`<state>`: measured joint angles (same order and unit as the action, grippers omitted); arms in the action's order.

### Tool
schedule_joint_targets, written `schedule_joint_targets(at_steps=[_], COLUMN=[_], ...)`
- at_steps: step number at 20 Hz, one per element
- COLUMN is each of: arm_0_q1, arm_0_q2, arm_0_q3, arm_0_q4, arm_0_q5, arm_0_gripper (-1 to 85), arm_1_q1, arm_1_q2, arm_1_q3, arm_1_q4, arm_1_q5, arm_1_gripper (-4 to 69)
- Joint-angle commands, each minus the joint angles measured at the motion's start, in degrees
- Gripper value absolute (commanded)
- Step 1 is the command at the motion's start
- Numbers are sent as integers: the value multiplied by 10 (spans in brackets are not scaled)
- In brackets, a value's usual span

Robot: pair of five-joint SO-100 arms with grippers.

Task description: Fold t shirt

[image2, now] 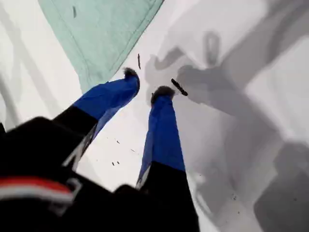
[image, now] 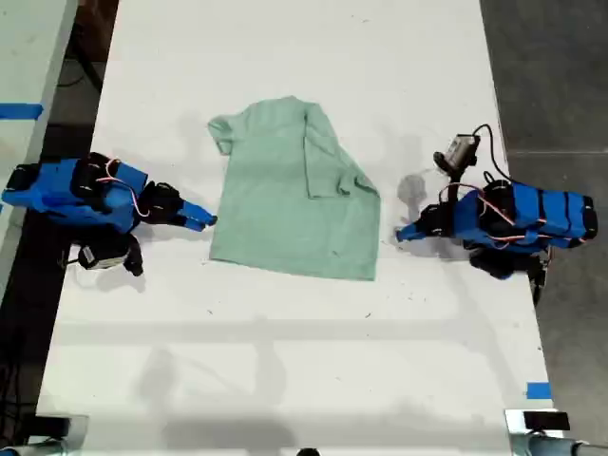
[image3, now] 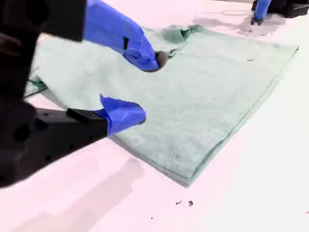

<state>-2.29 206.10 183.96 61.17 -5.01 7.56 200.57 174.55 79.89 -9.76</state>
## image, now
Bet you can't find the black floor cable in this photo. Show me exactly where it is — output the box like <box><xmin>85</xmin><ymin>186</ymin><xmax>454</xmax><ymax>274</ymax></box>
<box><xmin>57</xmin><ymin>35</ymin><xmax>105</xmax><ymax>90</ymax></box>

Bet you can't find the black camera stalk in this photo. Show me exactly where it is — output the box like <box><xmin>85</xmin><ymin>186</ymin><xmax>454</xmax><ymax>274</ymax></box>
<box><xmin>445</xmin><ymin>168</ymin><xmax>466</xmax><ymax>203</ymax></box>

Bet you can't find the white side table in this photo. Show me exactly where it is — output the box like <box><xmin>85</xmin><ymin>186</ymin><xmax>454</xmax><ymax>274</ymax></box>
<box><xmin>0</xmin><ymin>0</ymin><xmax>80</xmax><ymax>291</ymax></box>

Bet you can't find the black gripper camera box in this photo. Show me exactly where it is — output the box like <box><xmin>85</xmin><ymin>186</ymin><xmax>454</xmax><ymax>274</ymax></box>
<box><xmin>77</xmin><ymin>234</ymin><xmax>144</xmax><ymax>278</ymax></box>
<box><xmin>433</xmin><ymin>134</ymin><xmax>482</xmax><ymax>175</ymax></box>

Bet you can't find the black camera cable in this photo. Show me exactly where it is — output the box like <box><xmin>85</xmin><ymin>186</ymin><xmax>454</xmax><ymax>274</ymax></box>
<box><xmin>473</xmin><ymin>123</ymin><xmax>513</xmax><ymax>185</ymax></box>

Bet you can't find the pale green T-shirt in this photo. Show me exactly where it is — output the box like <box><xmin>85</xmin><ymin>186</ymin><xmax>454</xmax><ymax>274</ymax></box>
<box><xmin>207</xmin><ymin>95</ymin><xmax>382</xmax><ymax>282</ymax></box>

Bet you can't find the red white servo wire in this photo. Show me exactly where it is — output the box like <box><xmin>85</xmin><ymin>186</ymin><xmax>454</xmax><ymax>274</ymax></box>
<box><xmin>96</xmin><ymin>159</ymin><xmax>147</xmax><ymax>219</ymax></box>
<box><xmin>437</xmin><ymin>182</ymin><xmax>556</xmax><ymax>252</ymax></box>

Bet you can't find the grey metal pipe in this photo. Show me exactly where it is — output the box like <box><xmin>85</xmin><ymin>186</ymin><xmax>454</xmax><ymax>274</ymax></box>
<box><xmin>524</xmin><ymin>435</ymin><xmax>608</xmax><ymax>456</ymax></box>

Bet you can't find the long blue tape strip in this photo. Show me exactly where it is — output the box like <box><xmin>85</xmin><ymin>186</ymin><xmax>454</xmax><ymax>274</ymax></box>
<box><xmin>0</xmin><ymin>103</ymin><xmax>45</xmax><ymax>121</ymax></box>

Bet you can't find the short blue tape strip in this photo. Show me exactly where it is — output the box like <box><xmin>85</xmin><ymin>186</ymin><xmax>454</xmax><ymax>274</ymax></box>
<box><xmin>525</xmin><ymin>381</ymin><xmax>553</xmax><ymax>401</ymax></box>

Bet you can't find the small black box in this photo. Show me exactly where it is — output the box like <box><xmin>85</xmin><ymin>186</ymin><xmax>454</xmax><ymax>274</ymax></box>
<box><xmin>522</xmin><ymin>411</ymin><xmax>570</xmax><ymax>431</ymax></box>
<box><xmin>33</xmin><ymin>414</ymin><xmax>71</xmax><ymax>439</ymax></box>

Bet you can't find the white metal bracket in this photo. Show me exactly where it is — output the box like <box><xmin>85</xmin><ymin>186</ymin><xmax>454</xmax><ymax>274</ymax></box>
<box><xmin>503</xmin><ymin>408</ymin><xmax>572</xmax><ymax>456</ymax></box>

